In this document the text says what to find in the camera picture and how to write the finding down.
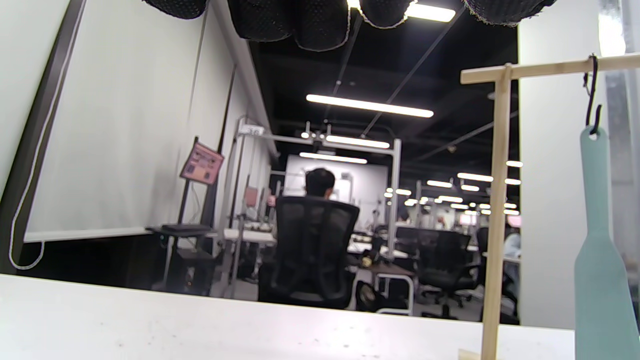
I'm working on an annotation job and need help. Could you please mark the person's left hand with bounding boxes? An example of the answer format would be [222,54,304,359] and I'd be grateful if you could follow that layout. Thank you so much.
[142,0,558,52]

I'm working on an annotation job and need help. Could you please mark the ceiling light strips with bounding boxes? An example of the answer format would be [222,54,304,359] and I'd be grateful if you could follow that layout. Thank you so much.
[299,0,524,217]

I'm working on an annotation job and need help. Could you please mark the pink sign board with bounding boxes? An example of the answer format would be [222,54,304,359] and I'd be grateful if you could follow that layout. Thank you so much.
[179,141,225,187]

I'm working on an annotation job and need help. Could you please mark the white projector screen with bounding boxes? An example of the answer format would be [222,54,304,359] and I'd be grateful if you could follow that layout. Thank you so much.
[24,0,237,244]

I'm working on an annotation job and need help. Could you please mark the white desk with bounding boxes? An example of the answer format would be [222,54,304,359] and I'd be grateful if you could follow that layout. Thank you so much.
[222,227,279,301]

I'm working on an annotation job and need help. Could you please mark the black mesh office chair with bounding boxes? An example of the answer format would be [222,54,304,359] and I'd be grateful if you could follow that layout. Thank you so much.
[257,195,361,310]

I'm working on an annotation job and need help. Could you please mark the black sign stand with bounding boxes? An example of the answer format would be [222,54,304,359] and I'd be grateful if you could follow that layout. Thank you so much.
[145,135,221,297]

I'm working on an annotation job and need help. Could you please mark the wooden hanging rack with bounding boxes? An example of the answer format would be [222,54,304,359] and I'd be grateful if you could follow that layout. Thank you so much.
[457,52,640,360]

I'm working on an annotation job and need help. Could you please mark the small white-legged table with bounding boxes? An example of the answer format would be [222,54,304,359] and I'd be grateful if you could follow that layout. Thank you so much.
[371,261,417,317]

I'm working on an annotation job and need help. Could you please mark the black metal hook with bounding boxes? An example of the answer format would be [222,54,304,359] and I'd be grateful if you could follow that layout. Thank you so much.
[582,54,604,136]

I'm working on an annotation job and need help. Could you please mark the teal silicone spatula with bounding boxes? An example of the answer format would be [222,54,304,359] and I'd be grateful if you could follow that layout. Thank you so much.
[574,125,640,360]

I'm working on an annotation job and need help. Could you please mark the white metal frame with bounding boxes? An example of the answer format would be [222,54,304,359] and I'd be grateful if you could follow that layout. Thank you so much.
[234,119,404,301]

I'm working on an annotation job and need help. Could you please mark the white screen pull cord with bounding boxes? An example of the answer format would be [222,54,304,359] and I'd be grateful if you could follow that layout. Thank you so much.
[8,0,87,271]

